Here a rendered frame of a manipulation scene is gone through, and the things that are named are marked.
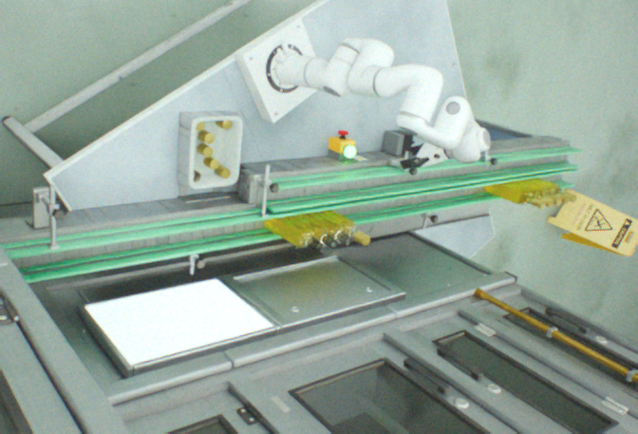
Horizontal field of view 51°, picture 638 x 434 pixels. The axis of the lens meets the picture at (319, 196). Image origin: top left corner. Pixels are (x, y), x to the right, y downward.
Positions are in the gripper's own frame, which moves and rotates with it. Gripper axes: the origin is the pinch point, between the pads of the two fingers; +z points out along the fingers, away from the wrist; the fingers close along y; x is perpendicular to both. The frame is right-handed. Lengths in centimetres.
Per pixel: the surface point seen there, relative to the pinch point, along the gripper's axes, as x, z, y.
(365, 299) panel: -19, 4, -51
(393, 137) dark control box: -0.8, 17.4, 24.9
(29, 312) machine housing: 49, -10, -138
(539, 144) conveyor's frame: -50, -8, 94
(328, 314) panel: -13, 6, -65
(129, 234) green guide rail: 32, 43, -79
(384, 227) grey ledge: -28.7, 27.5, 6.8
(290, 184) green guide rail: 15.2, 23.5, -33.0
